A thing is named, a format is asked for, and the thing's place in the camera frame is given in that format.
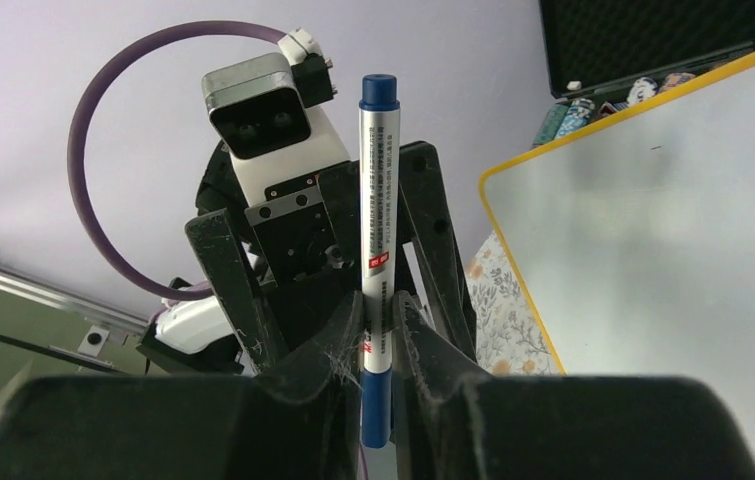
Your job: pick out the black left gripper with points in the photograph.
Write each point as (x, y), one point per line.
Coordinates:
(280, 268)

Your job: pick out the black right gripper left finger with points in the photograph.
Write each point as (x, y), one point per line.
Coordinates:
(299, 419)

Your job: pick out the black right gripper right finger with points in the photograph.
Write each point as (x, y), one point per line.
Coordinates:
(454, 420)

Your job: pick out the blue white marker pen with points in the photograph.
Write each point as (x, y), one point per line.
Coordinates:
(379, 132)

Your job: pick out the yellow framed whiteboard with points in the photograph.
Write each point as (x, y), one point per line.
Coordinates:
(633, 239)

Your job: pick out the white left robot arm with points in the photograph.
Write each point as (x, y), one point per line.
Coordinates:
(196, 336)

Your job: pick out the floral patterned table mat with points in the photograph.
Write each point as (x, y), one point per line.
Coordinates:
(509, 341)

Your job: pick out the black poker chip case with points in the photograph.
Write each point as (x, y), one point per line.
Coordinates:
(606, 56)

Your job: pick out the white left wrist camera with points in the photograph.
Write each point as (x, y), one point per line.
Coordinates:
(268, 112)

